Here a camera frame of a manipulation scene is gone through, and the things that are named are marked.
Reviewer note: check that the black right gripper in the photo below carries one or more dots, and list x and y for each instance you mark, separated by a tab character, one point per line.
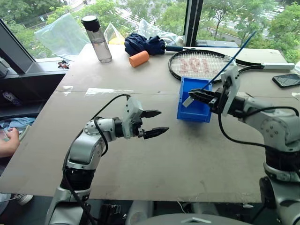
218	100

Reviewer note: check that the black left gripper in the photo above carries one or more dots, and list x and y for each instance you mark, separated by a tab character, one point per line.
138	130

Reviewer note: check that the white coupler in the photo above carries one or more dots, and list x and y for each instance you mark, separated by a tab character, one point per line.
187	102

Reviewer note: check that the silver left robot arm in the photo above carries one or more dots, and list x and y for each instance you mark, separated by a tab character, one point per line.
82	150

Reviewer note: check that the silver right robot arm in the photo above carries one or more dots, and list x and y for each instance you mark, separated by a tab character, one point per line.
276	126

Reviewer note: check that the blue plastic bin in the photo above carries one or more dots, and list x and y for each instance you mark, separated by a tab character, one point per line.
187	112

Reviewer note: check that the bystander bare hand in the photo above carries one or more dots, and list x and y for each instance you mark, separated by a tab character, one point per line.
9	145

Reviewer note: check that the black tennis racket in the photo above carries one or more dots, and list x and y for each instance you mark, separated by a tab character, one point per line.
194	63

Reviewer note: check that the orange foam cylinder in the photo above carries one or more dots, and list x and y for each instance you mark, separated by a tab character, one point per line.
138	58

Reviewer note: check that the navy folded umbrella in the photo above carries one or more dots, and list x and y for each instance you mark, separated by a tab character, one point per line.
145	44

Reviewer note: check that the white crumpled plastic bag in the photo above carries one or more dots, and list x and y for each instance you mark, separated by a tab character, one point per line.
152	29

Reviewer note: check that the black smartphone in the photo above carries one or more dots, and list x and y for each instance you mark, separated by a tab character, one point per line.
287	80

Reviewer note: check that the grey rounded robot part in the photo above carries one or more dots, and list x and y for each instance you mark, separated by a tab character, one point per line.
139	212

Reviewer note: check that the clear water bottle black cap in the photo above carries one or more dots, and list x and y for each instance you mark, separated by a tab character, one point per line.
99	44

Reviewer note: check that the clear bag with yellow content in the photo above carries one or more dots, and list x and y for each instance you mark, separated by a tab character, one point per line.
113	35

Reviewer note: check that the bluish clear plastic bag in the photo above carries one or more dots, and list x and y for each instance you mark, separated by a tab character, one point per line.
61	37

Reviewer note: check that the light blue cloth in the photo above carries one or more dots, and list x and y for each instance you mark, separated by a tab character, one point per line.
18	122

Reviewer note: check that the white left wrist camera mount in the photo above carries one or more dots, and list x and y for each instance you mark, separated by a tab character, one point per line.
131	110

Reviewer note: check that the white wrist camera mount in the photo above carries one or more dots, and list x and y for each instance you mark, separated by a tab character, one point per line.
131	110
232	89

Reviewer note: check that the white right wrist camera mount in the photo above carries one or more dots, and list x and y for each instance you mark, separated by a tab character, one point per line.
232	89

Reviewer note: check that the dark window frame pillar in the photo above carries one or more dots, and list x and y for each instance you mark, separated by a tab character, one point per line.
193	21

